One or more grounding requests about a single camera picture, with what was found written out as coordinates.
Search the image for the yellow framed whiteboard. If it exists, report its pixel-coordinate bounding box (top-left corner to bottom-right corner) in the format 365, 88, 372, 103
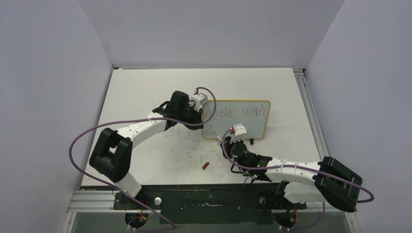
202, 100, 271, 140

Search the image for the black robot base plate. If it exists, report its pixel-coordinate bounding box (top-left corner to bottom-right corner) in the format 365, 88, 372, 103
113, 183, 307, 225

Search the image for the aluminium frame rail front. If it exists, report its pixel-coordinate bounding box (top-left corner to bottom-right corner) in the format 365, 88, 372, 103
67, 190, 116, 213

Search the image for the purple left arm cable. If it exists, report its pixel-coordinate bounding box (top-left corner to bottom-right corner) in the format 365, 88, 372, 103
69, 86, 217, 233

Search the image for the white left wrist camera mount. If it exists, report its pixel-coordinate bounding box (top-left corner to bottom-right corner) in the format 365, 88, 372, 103
189, 93, 208, 112

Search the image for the aluminium frame rail right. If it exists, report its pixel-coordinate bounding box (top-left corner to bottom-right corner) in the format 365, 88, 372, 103
293, 68, 330, 159

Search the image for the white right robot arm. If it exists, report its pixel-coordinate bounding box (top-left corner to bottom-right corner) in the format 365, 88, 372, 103
222, 136, 362, 213

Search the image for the red marker cap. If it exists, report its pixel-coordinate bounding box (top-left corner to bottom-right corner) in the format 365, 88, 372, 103
202, 162, 210, 170

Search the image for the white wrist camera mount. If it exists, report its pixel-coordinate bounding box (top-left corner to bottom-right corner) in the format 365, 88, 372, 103
229, 123, 247, 143
189, 93, 208, 112

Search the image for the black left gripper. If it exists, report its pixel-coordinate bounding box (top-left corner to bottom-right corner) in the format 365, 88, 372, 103
177, 104, 204, 131

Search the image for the aluminium frame rail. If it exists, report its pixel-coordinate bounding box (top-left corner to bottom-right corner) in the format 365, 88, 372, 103
67, 190, 116, 213
293, 68, 330, 159

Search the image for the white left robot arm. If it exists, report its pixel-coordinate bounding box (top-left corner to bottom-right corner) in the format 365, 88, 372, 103
89, 91, 208, 209

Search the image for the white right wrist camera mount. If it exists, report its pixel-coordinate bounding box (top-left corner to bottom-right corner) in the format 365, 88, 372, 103
229, 123, 247, 143

